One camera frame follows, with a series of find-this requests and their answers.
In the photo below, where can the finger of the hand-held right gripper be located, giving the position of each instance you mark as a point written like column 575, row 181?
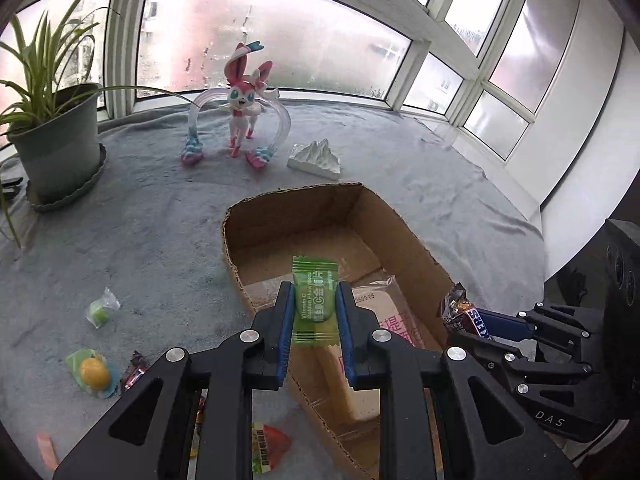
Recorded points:
column 505, row 325
column 500, row 360

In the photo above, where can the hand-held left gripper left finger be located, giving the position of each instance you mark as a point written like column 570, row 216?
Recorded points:
column 285, row 330

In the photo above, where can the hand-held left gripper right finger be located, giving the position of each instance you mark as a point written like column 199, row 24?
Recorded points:
column 346, row 330

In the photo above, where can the brown chocolate bar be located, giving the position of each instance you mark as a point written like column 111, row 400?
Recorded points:
column 475, row 320

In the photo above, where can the green candy packet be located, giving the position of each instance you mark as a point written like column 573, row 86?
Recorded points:
column 315, row 300

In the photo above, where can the cardboard box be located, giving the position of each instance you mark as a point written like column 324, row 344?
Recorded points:
column 300, row 210

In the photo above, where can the yellow jelly cup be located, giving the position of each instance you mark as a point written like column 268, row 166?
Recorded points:
column 92, row 372

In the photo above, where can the wrapped bread packet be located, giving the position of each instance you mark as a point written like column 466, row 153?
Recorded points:
column 385, row 300

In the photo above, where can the red green snack packet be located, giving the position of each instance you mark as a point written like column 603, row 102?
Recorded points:
column 272, row 445

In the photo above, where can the colourful snack packet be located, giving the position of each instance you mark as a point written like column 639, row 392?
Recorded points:
column 200, row 420

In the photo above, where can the dark wrapped candy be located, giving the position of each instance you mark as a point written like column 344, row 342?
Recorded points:
column 132, row 372

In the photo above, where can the grey blanket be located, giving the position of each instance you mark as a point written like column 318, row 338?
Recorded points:
column 150, row 240

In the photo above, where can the white mountain ornament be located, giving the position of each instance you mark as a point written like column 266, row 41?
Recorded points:
column 315, row 160

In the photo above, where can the green candy in clear wrapper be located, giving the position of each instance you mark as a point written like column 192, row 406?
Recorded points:
column 101, row 311

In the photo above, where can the pink white toy figure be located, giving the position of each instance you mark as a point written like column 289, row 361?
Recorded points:
column 240, row 100

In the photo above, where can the green pot saucer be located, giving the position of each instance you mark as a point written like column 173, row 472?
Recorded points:
column 95, row 175

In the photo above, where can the pink snack piece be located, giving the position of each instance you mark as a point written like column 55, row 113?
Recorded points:
column 47, row 450

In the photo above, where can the green plant pot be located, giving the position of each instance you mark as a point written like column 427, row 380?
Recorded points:
column 60, row 150

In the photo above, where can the green spider plant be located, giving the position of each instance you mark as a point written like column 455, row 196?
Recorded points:
column 45, row 75

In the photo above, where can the white window frame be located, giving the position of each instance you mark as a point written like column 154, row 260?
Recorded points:
column 130, row 35

